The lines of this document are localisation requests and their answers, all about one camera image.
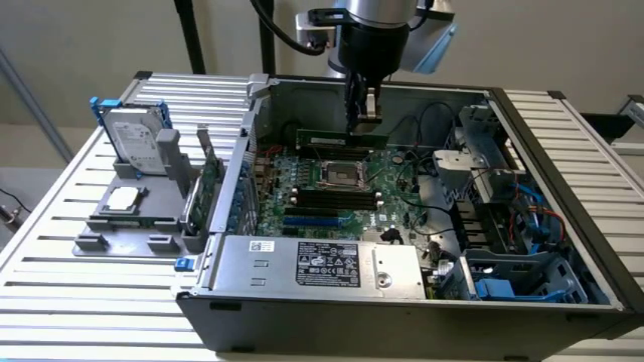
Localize grey metal drive cage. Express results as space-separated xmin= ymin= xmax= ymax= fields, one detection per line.
xmin=431 ymin=104 xmax=529 ymax=207

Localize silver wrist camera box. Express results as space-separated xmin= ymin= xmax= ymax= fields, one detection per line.
xmin=294 ymin=9 xmax=350 ymax=53

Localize blue expansion slot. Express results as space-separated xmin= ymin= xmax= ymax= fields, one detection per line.
xmin=283 ymin=216 xmax=341 ymax=228

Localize grey aluminium frame rail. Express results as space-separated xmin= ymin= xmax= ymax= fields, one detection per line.
xmin=610 ymin=94 xmax=644 ymax=155

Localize grey disk bay blue clips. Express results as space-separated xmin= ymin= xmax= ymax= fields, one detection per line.
xmin=458 ymin=247 xmax=591 ymax=303

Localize grey slanted metal bar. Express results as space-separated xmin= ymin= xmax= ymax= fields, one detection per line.
xmin=0 ymin=48 xmax=73 ymax=164

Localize blue SATA wire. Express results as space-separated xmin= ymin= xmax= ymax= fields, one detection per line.
xmin=507 ymin=179 xmax=551 ymax=261

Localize green RAM stick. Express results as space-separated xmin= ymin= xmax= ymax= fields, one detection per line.
xmin=295 ymin=128 xmax=391 ymax=149

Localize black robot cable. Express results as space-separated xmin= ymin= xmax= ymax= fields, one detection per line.
xmin=249 ymin=0 xmax=334 ymax=56

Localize open black PC case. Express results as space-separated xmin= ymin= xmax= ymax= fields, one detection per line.
xmin=175 ymin=72 xmax=644 ymax=354

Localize black stand pole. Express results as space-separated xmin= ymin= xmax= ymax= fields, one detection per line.
xmin=173 ymin=0 xmax=209 ymax=75
xmin=257 ymin=0 xmax=282 ymax=75

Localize green motherboard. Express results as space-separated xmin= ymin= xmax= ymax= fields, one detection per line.
xmin=250 ymin=145 xmax=430 ymax=243

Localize black looped wire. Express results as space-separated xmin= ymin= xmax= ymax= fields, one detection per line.
xmin=415 ymin=101 xmax=458 ymax=178

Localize CPU socket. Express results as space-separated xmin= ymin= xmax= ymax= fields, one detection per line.
xmin=314 ymin=159 xmax=375 ymax=190

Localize green graphics card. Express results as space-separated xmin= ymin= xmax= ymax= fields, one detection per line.
xmin=182 ymin=121 xmax=227 ymax=237

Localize black expansion slot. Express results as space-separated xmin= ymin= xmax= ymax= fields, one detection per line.
xmin=281 ymin=226 xmax=339 ymax=238

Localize silver CPU chip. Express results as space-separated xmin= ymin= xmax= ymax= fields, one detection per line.
xmin=107 ymin=186 xmax=143 ymax=210

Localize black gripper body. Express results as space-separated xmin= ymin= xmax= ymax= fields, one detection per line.
xmin=335 ymin=18 xmax=411 ymax=83

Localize grey parts rack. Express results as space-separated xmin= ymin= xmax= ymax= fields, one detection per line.
xmin=73 ymin=128 xmax=215 ymax=259

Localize silver power supply unit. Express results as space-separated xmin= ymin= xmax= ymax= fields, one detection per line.
xmin=210 ymin=235 xmax=430 ymax=302

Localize red wire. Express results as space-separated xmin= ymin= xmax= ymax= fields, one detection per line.
xmin=507 ymin=210 xmax=569 ymax=244

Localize black RAM slot bank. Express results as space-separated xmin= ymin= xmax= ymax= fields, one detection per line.
xmin=290 ymin=186 xmax=381 ymax=211
xmin=298 ymin=145 xmax=375 ymax=162

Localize thin black cable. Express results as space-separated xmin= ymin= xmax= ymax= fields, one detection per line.
xmin=0 ymin=187 xmax=25 ymax=229

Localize hard disk in blue caddy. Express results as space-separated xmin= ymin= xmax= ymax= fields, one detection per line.
xmin=89 ymin=96 xmax=175 ymax=179

